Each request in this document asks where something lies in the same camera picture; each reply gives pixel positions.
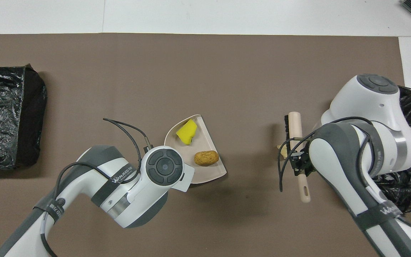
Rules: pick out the beige plastic dustpan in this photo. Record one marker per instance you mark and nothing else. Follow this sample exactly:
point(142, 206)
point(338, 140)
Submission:
point(205, 141)

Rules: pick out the brown table mat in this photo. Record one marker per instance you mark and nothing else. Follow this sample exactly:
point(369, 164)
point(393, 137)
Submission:
point(227, 71)

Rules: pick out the wavy yellow sponge piece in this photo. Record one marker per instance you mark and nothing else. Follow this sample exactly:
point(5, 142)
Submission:
point(187, 132)

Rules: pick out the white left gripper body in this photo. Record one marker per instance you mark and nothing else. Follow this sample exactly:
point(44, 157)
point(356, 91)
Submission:
point(184, 178)

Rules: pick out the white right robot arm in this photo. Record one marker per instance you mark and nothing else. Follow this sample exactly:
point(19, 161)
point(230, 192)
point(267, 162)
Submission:
point(369, 107)

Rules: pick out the cream foam chunk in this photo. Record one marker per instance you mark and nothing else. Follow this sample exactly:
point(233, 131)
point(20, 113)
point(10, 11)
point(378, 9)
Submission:
point(280, 146)

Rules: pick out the brown peanut shaped bread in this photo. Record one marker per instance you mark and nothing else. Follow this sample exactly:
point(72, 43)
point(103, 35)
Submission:
point(206, 158)

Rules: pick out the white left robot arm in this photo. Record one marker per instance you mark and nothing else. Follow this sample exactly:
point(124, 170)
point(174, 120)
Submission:
point(84, 178)

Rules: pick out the beige brush with black bristles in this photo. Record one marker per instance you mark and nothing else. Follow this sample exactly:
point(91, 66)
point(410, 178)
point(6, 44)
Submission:
point(294, 125)

